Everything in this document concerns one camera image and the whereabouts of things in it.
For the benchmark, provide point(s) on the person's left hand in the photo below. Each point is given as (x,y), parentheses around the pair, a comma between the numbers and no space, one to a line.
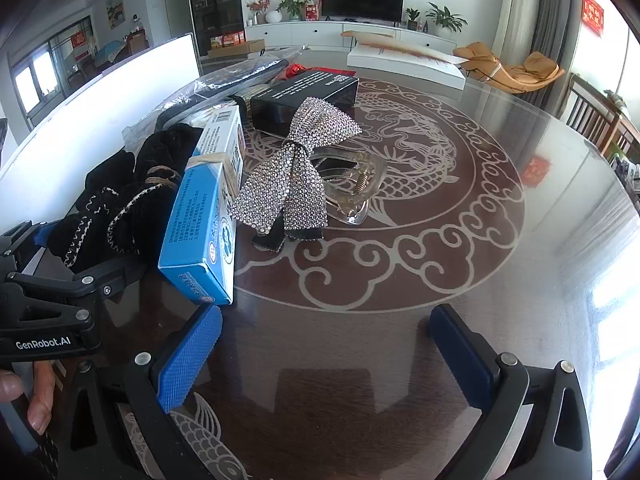
(42,400)

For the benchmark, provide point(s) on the orange snack boxes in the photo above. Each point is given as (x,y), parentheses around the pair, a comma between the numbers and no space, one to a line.
(227,39)

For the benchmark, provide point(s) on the white curtain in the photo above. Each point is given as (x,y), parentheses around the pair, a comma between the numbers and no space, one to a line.
(515,5)

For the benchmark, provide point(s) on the brown cardboard box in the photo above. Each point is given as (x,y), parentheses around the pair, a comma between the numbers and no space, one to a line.
(235,49)

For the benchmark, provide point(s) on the rhinestone bow hair clip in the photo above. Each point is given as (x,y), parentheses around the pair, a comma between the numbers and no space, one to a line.
(295,180)

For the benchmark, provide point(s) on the large leafy potted plant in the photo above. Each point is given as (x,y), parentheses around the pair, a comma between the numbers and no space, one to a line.
(445,17)

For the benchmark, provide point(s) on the white flat box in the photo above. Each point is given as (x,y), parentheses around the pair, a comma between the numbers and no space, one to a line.
(400,72)

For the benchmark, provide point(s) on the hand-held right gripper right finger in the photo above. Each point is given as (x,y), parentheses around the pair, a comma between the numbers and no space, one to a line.
(457,355)

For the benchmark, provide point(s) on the wall painting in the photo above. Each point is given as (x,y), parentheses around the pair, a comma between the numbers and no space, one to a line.
(115,9)

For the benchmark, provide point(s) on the wooden chair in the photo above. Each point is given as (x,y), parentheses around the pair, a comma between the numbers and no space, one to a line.
(587,105)

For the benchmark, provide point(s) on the cluttered small items pile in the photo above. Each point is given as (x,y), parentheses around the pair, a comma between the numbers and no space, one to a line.
(627,180)

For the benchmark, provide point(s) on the dark dining chair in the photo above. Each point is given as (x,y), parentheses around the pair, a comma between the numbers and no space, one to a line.
(137,41)

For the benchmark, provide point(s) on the red snack packet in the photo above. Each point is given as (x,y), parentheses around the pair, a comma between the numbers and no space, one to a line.
(330,70)

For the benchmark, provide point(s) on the clear hair claw clip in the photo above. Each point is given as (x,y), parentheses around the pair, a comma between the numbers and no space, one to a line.
(361,186)

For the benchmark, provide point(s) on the black velvet cloth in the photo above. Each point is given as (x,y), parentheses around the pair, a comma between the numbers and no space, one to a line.
(165,152)

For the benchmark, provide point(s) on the white television cabinet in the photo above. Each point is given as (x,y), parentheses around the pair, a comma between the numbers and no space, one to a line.
(320,32)

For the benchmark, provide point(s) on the wooden bench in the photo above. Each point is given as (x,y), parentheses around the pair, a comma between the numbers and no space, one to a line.
(370,34)

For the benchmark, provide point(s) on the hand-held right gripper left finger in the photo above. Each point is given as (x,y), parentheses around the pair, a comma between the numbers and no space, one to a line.
(190,355)

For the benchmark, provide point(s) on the red window sign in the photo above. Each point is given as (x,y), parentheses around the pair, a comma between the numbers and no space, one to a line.
(78,40)

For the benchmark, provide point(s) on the clear plastic bag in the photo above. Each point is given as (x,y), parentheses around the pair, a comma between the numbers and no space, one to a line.
(235,75)

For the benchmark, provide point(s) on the black display cabinet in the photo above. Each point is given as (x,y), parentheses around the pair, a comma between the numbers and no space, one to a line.
(215,0)

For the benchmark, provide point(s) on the white round vase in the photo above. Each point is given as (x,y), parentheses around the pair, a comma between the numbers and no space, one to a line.
(273,17)

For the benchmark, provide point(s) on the red wall decoration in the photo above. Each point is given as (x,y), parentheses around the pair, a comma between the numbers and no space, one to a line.
(593,13)

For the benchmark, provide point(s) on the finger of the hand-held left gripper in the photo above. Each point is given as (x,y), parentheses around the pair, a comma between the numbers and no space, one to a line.
(20,245)
(100,282)

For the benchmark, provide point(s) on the dining table blue cloth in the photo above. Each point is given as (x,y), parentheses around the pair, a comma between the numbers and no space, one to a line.
(110,51)

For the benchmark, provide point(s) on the orange lounge chair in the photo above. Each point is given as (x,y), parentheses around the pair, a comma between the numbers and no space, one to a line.
(530,67)

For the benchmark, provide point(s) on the grey curtain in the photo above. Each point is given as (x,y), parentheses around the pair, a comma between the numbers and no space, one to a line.
(557,20)

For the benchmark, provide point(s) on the small potted plant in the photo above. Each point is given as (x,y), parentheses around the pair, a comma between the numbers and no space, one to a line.
(412,17)

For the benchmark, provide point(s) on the red gift bag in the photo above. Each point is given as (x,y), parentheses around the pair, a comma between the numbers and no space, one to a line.
(313,11)

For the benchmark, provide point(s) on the white storage box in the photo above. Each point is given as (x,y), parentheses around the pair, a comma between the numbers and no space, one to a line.
(100,100)

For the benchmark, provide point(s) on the blue medicine box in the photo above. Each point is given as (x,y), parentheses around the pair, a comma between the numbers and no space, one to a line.
(195,220)

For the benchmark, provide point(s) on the black cloth white stitching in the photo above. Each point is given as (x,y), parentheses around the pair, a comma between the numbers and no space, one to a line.
(95,220)

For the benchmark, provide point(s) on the black television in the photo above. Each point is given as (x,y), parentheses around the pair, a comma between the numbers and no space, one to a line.
(362,0)

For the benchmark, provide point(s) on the black printed box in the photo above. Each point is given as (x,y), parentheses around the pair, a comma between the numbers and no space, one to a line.
(280,105)

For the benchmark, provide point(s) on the red flower vase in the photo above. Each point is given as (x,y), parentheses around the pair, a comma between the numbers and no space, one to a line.
(260,6)

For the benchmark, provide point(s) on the green potted plant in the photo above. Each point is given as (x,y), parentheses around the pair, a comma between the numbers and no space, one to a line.
(292,6)

